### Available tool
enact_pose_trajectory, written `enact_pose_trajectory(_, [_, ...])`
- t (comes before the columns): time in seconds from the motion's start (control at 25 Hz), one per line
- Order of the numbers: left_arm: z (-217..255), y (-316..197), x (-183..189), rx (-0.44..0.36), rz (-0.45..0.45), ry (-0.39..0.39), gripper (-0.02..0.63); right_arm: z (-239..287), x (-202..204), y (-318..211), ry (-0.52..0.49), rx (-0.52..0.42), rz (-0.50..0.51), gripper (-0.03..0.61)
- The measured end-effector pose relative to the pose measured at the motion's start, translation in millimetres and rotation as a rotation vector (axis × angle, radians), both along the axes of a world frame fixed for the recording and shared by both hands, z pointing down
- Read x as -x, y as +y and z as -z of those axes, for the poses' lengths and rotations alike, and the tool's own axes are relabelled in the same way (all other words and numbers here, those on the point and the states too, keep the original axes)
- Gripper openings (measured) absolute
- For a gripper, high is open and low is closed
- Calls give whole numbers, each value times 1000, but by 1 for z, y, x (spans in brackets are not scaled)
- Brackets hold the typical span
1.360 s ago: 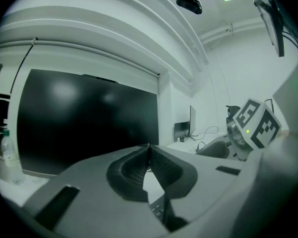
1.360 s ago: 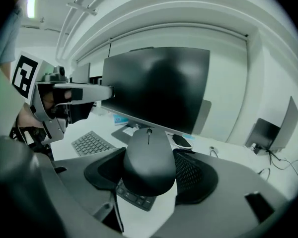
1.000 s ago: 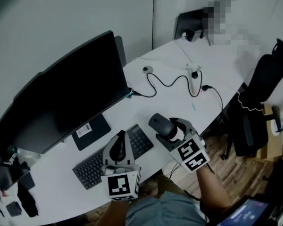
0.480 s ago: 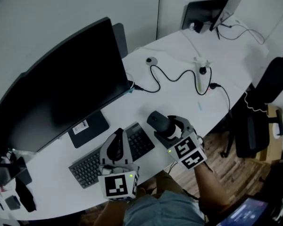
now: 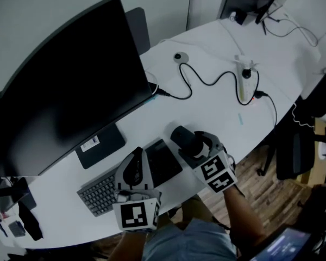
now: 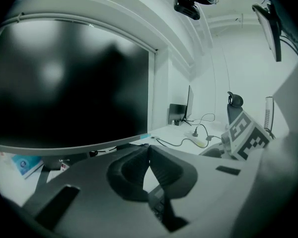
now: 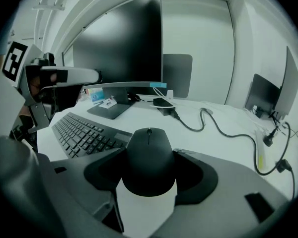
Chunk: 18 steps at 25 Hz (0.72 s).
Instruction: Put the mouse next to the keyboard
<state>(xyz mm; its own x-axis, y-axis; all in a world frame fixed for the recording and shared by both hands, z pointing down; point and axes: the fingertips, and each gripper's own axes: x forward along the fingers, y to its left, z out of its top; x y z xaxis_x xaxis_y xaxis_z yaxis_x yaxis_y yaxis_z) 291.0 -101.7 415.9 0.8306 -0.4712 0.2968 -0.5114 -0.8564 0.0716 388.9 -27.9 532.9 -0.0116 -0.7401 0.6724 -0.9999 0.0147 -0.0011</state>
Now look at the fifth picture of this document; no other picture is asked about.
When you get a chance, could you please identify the person's blue shorts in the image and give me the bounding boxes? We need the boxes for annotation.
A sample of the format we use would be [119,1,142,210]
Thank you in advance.
[142,218,237,261]

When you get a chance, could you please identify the lit laptop screen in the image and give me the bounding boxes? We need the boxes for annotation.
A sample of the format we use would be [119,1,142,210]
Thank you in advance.
[248,227,314,261]

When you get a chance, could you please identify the round grey cable grommet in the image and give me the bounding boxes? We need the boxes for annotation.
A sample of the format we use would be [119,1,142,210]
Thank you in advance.
[173,52,190,64]

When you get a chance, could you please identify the small black monitor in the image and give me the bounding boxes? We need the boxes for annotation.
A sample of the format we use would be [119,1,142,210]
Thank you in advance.
[254,0,300,25]

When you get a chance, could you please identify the black device with screen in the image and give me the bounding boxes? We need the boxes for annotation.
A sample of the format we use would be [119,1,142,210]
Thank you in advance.
[0,175,37,214]

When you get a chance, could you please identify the white power strip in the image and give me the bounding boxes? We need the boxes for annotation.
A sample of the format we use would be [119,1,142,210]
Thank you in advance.
[234,54,259,103]

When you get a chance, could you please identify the white monitor cable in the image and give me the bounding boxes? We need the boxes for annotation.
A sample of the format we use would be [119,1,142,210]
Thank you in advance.
[145,70,160,96]

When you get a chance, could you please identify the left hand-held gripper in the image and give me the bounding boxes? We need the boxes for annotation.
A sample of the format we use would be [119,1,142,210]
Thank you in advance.
[112,146,162,232]

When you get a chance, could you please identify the person's left forearm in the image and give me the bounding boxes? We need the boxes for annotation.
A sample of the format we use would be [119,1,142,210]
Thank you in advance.
[115,229,148,261]

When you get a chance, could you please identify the black monitor power cable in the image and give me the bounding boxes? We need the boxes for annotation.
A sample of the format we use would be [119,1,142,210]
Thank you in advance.
[151,63,260,106]

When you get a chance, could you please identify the black office chair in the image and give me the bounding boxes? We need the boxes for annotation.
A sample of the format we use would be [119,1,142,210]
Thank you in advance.
[256,66,326,181]

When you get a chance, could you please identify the small grey pouch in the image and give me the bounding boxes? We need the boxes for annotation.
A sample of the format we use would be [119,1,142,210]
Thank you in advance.
[8,220,26,238]

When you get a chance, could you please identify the person's right forearm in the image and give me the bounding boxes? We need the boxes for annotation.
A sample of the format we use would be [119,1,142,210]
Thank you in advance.
[222,183,267,251]

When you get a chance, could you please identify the dark grey keyboard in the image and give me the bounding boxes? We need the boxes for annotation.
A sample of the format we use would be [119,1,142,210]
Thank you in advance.
[76,139,184,218]

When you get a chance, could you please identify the black plug cable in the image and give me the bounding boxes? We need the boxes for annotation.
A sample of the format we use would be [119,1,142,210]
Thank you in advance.
[254,90,278,132]

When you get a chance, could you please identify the white charger cable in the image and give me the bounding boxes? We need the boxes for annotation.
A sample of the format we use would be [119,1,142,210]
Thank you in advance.
[291,102,316,127]

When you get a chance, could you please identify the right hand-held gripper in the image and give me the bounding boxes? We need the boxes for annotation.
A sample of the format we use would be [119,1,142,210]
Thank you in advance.
[178,130,237,194]

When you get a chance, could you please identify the thin white cable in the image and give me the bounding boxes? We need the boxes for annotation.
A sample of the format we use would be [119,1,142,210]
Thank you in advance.
[268,14,319,48]

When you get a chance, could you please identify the large black monitor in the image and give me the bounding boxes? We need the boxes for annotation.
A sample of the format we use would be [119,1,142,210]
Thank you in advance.
[0,0,154,177]

